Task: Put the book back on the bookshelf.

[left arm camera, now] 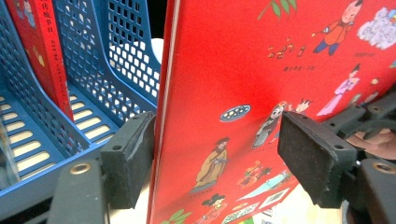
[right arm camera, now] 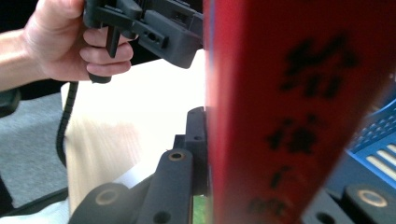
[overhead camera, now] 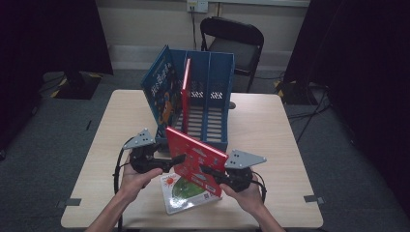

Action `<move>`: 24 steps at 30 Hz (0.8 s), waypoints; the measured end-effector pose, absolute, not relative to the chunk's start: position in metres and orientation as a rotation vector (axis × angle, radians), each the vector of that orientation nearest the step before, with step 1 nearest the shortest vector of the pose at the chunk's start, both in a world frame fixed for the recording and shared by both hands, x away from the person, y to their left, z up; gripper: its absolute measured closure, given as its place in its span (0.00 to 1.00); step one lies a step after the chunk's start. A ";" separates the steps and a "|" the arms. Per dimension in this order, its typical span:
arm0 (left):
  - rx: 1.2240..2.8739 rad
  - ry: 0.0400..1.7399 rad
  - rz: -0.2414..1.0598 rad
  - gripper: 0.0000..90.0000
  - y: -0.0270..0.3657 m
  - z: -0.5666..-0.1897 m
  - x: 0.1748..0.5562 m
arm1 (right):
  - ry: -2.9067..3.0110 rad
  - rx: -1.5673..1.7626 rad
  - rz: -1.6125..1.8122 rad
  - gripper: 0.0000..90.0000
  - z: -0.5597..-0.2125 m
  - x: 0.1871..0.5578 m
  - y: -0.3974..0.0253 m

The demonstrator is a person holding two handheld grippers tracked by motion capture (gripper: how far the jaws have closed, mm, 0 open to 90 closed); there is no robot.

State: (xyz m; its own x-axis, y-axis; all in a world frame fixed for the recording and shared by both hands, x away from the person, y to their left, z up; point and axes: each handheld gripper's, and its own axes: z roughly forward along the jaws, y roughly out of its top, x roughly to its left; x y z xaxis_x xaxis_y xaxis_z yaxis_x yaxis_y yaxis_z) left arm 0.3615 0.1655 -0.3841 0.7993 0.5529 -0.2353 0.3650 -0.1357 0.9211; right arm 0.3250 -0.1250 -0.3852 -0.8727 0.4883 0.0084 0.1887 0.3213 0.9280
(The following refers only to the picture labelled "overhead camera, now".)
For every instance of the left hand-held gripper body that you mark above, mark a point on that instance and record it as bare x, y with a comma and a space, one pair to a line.
143, 159

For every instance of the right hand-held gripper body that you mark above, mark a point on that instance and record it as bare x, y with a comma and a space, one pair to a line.
240, 175

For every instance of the red picture book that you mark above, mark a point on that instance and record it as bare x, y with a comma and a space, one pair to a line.
186, 100
193, 151

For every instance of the white picture book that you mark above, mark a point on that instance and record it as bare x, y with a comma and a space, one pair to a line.
183, 196

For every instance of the blue plastic file rack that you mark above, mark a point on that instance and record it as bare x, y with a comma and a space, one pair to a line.
212, 122

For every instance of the blue picture book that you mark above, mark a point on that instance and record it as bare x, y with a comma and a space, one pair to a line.
162, 96

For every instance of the person's right hand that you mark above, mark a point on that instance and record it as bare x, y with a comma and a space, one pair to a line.
245, 199

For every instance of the person's left hand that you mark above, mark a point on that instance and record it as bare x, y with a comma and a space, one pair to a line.
135, 185

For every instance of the small black floor strip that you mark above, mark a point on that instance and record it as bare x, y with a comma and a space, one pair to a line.
88, 125

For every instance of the small dark round object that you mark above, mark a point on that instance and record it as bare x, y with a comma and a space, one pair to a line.
232, 105

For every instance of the grey tape piece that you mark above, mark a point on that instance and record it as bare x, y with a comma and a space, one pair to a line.
72, 202
315, 199

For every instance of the black stand base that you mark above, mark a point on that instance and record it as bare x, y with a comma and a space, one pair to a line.
77, 87
295, 93

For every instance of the black folding chair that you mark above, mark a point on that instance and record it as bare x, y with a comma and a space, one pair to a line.
238, 35

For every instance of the black curtain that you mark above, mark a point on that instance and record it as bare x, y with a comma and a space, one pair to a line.
48, 35
361, 64

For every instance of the white wall socket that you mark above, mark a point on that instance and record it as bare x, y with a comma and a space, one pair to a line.
197, 5

